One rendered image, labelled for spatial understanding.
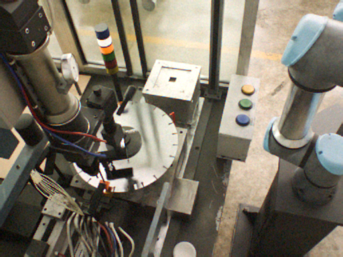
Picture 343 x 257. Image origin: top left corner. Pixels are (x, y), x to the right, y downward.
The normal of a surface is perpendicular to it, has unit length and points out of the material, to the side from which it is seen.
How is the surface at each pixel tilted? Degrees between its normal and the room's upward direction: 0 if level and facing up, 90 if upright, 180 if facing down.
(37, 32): 90
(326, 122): 0
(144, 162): 0
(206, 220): 0
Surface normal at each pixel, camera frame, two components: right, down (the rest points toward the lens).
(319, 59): -0.55, 0.51
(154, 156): -0.07, -0.58
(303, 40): -0.49, 0.10
